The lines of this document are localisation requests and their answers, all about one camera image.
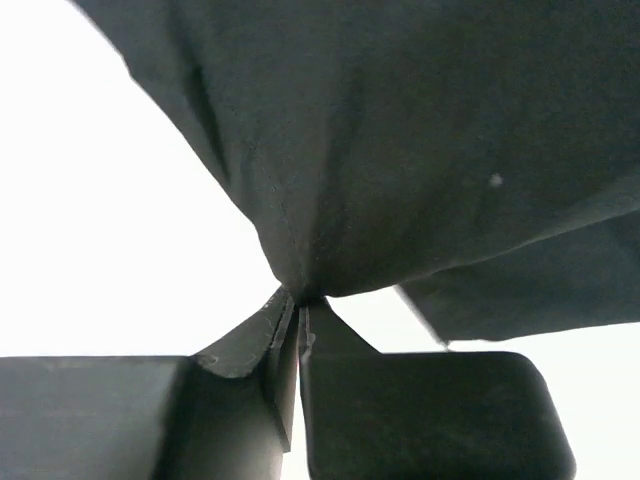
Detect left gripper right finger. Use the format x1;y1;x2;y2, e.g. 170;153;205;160
299;301;576;480

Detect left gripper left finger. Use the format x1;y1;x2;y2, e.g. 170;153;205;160
1;290;296;480

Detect black trousers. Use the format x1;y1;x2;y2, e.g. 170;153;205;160
80;1;639;341

